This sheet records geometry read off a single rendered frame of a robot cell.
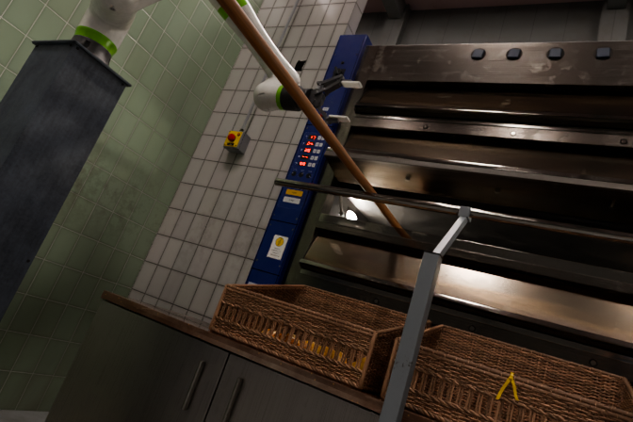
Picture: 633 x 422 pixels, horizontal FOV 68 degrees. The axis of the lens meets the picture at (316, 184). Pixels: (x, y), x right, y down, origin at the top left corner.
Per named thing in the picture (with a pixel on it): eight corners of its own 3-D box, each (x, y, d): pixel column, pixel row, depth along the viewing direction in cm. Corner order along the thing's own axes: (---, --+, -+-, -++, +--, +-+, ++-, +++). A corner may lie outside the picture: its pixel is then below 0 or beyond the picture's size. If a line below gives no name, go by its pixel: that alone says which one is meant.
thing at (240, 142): (229, 153, 250) (236, 136, 253) (244, 154, 244) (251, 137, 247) (221, 146, 244) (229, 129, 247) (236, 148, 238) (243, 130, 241)
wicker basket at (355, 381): (281, 350, 188) (303, 284, 196) (414, 402, 158) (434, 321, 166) (203, 328, 150) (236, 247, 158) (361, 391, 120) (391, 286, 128)
